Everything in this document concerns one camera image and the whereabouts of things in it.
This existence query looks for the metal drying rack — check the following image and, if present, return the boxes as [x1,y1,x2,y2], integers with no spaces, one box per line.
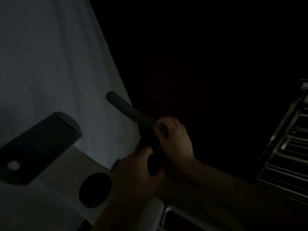
[257,79,308,205]

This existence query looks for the grey white tablet holder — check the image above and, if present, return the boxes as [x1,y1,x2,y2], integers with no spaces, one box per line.
[0,112,83,186]

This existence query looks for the white exercise bike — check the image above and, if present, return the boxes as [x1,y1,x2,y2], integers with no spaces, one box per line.
[0,91,217,231]

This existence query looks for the person's right hand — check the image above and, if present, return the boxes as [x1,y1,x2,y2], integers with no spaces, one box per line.
[154,117,195,166]

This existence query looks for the person's left hand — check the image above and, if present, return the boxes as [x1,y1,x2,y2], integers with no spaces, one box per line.
[109,146,167,207]

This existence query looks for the person's right forearm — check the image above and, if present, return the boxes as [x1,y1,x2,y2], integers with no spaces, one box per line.
[178,157,308,231]

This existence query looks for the white hanging sheet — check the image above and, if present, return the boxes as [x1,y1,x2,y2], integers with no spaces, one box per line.
[0,0,141,170]

